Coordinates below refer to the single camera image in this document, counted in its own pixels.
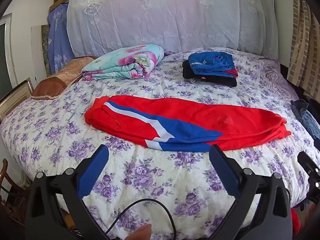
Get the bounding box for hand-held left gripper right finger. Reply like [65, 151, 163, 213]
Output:
[209, 144, 293, 240]

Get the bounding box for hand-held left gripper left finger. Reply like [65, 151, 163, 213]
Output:
[25, 144, 110, 240]

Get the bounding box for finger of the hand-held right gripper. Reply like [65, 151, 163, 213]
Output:
[297, 151, 320, 180]

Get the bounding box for red pants with blue stripe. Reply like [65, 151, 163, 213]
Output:
[84, 95, 292, 152]

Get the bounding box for person's left hand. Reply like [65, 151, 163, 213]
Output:
[125, 224, 152, 240]

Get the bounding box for person's red garment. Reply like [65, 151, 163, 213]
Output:
[291, 209, 301, 233]

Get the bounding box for purple floral bed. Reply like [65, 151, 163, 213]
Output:
[0, 49, 313, 240]

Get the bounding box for blue jeans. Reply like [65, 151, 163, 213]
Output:
[290, 99, 320, 147]

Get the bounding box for wooden chair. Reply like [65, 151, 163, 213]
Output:
[0, 159, 33, 220]

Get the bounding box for folded black garment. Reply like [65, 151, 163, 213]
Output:
[182, 60, 238, 88]

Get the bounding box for brown pillow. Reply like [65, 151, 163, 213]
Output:
[31, 56, 97, 100]

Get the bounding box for folded red garment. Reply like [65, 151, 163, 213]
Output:
[220, 67, 239, 78]

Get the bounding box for folded teal floral quilt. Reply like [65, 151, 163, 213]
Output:
[82, 44, 165, 81]

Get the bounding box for folded blue garment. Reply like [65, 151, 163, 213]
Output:
[188, 52, 235, 75]

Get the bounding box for checkered beige curtain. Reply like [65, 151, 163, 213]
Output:
[287, 0, 320, 98]

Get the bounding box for blue printed cloth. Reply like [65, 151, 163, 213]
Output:
[47, 1, 75, 77]

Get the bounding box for marble pattern panel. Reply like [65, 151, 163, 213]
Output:
[31, 25, 52, 83]

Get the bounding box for black cable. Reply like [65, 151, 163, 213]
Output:
[104, 199, 177, 240]

